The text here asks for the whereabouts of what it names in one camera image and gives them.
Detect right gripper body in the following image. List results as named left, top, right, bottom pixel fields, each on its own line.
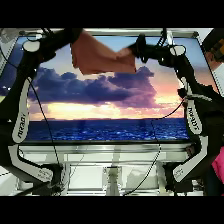
left=127, top=33, right=148, bottom=65

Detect beige trousers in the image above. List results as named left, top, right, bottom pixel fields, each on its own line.
left=70, top=30, right=138, bottom=76

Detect person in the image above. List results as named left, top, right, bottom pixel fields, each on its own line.
left=201, top=27, right=224, bottom=98

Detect pink garment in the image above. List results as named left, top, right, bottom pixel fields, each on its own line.
left=211, top=146, right=224, bottom=197

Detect black cable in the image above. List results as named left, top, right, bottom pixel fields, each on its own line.
left=122, top=98, right=186, bottom=197
left=27, top=77, right=65, bottom=174

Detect silver frame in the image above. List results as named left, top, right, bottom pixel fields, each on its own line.
left=0, top=27, right=224, bottom=197

